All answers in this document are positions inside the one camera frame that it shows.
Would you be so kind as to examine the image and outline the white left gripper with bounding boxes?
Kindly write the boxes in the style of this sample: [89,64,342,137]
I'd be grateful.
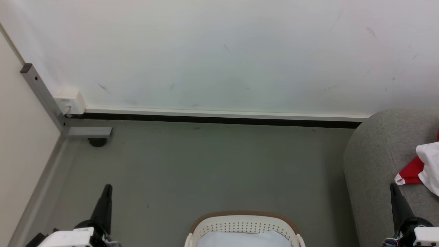
[37,184,113,247]

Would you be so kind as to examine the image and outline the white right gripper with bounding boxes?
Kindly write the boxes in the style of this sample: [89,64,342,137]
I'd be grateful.
[390,183,439,247]

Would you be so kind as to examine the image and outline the red garment with white trim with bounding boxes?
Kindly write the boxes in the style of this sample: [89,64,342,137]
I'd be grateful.
[394,130,439,186]

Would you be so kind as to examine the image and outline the white basket with brown rim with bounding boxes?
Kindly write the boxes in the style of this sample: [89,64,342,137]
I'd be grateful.
[184,211,306,247]

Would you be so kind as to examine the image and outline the grey fabric sofa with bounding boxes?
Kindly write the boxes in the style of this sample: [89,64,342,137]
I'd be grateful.
[344,109,439,247]

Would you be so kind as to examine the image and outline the white wall socket box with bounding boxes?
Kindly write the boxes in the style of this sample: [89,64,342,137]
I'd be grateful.
[54,90,86,115]

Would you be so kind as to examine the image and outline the grey metal frame post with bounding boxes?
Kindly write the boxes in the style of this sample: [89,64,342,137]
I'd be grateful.
[20,63,113,139]

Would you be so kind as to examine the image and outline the white partition bottom rail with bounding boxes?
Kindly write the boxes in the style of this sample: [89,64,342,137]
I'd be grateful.
[84,106,371,123]

